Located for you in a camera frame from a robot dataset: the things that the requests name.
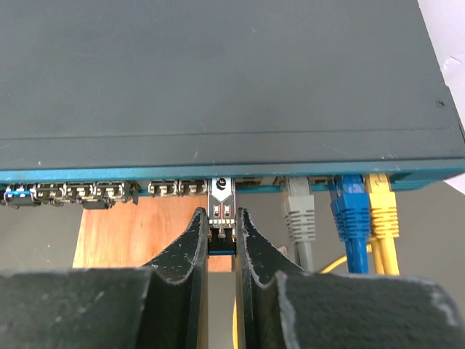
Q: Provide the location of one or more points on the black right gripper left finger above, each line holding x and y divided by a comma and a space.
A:
161, 304

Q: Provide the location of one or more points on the wooden board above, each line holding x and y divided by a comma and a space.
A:
129, 235

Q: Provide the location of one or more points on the dark transceiver module pair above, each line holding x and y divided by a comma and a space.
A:
221, 214

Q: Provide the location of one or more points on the dark blue network switch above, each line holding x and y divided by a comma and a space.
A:
111, 91

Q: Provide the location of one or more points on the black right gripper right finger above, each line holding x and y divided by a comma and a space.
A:
282, 306

